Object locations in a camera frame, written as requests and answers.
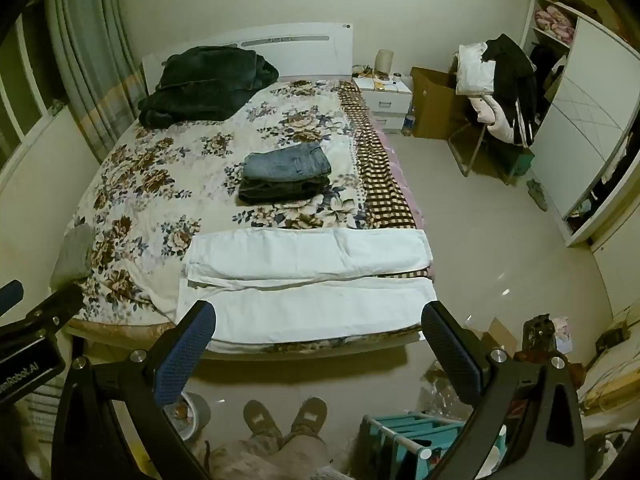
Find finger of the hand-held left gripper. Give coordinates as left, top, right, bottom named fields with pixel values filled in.
left=0, top=280, right=25, bottom=317
left=0, top=284, right=85, bottom=347

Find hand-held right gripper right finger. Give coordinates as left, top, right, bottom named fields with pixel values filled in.
left=421, top=301, right=587, bottom=480

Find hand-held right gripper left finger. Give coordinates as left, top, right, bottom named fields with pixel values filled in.
left=50, top=300, right=221, bottom=480

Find white pants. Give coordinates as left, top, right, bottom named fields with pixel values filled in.
left=177, top=227, right=436, bottom=354

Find clear plastic bag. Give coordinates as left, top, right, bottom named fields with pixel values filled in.
left=421, top=367, right=472, bottom=412

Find flat cardboard piece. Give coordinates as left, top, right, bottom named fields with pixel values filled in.
left=486, top=317, right=524, bottom=357

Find white bowl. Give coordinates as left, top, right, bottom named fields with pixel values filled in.
left=164, top=390, right=212, bottom=444

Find teal plastic rack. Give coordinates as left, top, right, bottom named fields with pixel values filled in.
left=361, top=411, right=472, bottom=480

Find dark brown device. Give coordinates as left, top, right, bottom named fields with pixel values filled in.
left=519, top=313, right=559, bottom=362

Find person's left shoe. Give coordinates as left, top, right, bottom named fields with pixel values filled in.
left=243, top=399, right=284, bottom=442

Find person's shoe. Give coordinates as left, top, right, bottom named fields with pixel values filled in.
left=243, top=399, right=284, bottom=442
left=289, top=397, right=329, bottom=437

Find person's legs and shoes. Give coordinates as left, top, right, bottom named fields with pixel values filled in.
left=206, top=431, right=332, bottom=480

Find person's right shoe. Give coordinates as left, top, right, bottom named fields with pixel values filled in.
left=289, top=397, right=329, bottom=437

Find floral bedspread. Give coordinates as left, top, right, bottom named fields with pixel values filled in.
left=65, top=77, right=436, bottom=356

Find brown checked blanket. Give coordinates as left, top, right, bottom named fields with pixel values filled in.
left=339, top=81, right=431, bottom=281

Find grey slippers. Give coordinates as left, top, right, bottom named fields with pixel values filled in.
left=526, top=179, right=551, bottom=212

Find folded dark jeans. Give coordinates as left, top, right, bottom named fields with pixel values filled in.
left=237, top=174, right=332, bottom=206

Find teal box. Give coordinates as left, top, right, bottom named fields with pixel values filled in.
left=514, top=146, right=536, bottom=179

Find folded blue jeans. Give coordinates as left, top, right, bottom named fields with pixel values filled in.
left=243, top=142, right=333, bottom=184

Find pale pink garment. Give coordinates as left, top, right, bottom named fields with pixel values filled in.
left=469, top=95, right=521, bottom=145

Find cardboard box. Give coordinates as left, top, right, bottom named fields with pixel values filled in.
left=410, top=66, right=482, bottom=140

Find striped curtain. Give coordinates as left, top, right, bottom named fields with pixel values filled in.
left=42, top=0, right=147, bottom=161

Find white nightstand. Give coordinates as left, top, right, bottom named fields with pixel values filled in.
left=352, top=76, right=414, bottom=134

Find white wardrobe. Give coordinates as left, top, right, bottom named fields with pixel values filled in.
left=519, top=0, right=640, bottom=248

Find dark green blanket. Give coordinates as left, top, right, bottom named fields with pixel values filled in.
left=137, top=46, right=280, bottom=128

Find black jacket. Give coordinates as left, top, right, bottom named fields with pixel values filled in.
left=481, top=34, right=539, bottom=149

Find white garment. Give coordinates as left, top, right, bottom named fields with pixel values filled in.
left=456, top=42, right=501, bottom=97

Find white bed headboard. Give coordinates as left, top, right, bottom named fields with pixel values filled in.
left=141, top=21, right=354, bottom=96

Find pink bedding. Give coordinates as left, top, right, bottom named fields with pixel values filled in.
left=533, top=5, right=577, bottom=39

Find white window frame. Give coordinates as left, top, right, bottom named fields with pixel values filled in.
left=0, top=10, right=68, bottom=171

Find metal frame chair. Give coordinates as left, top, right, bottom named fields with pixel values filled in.
left=447, top=117, right=532, bottom=186

